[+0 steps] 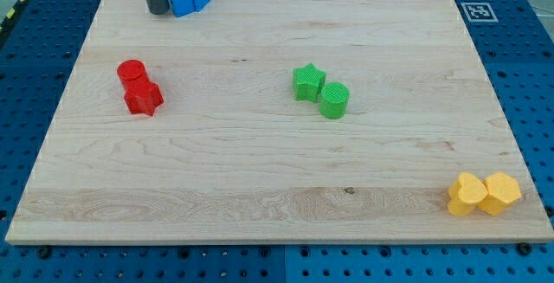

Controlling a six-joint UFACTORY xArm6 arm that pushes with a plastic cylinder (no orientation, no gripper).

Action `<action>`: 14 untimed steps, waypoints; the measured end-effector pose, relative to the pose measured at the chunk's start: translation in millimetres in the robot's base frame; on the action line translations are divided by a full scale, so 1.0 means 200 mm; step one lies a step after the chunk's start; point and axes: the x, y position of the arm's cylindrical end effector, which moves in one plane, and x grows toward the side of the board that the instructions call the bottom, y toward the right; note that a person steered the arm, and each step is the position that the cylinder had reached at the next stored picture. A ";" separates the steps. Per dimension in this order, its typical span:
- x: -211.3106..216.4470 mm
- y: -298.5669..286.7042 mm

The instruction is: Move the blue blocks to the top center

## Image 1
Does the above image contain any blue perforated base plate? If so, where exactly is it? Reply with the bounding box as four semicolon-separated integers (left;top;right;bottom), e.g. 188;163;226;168
1;0;553;282

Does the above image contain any light wooden board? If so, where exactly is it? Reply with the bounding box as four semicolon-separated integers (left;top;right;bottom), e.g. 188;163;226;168
6;0;553;246

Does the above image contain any yellow heart block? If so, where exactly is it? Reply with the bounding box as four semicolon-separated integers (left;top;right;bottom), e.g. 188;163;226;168
447;172;488;216

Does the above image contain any green cylinder block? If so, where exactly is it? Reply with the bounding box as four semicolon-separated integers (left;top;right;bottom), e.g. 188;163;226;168
319;82;350;119

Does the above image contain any green star block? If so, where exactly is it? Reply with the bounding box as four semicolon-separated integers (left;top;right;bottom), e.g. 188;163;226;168
293;63;326;103

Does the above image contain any red cylinder block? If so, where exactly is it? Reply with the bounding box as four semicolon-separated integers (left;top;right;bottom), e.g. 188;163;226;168
116;60;149;92

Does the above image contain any yellow hexagon block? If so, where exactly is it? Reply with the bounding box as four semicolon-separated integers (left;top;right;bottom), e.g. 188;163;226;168
478;172;522;216

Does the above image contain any white fiducial marker tag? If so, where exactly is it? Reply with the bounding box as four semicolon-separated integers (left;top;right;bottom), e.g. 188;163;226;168
461;2;498;23

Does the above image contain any red star block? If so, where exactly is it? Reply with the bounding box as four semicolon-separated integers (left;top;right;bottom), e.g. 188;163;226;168
124;81;164;116

